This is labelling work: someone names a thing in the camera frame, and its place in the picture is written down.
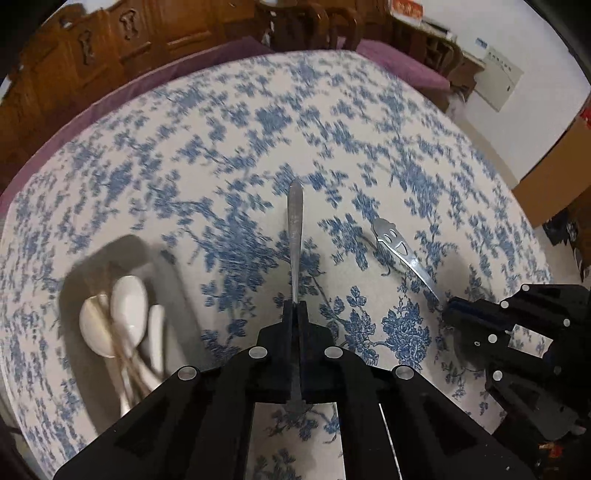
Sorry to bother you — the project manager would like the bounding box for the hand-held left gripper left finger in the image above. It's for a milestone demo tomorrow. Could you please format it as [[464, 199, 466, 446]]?
[[53, 301, 295, 480]]

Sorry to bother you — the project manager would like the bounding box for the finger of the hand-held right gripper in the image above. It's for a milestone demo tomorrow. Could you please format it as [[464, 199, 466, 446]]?
[[443, 318, 581, 440], [443, 283, 591, 341]]

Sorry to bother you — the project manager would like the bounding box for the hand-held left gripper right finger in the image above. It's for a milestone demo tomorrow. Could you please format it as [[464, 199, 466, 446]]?
[[300, 301, 537, 480]]

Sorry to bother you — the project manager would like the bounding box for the plain steel utensil handle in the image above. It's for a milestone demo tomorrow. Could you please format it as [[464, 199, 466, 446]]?
[[285, 179, 309, 418]]

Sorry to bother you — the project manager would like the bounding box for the white spoon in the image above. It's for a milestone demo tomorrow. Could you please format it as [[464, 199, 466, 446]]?
[[79, 294, 134, 416], [112, 275, 160, 388], [141, 304, 166, 376]]

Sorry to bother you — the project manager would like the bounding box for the brown wooden chopstick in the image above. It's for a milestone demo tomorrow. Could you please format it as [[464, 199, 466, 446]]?
[[95, 295, 141, 404], [89, 293, 137, 400]]

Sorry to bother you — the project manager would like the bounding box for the grey utensil holder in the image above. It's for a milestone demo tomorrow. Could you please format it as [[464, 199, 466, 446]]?
[[60, 233, 197, 421]]

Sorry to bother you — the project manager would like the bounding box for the cardboard box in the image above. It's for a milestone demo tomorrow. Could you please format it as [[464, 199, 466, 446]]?
[[512, 115, 591, 227]]

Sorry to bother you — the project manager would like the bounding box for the blue floral tablecloth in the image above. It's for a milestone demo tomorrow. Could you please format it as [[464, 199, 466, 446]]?
[[0, 50, 555, 480]]

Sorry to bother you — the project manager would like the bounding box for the carved wooden chair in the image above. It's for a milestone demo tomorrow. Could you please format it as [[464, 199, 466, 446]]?
[[0, 28, 116, 195], [392, 25, 462, 93], [106, 0, 259, 70]]

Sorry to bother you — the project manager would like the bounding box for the red printed box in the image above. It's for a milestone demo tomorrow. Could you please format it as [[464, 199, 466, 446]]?
[[390, 0, 423, 20]]

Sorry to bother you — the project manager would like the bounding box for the dark wooden chair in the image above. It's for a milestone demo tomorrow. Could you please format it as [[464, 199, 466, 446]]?
[[256, 0, 365, 51]]

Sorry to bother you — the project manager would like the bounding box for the white wall electrical box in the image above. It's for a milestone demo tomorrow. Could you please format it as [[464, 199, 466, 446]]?
[[464, 36, 526, 113]]

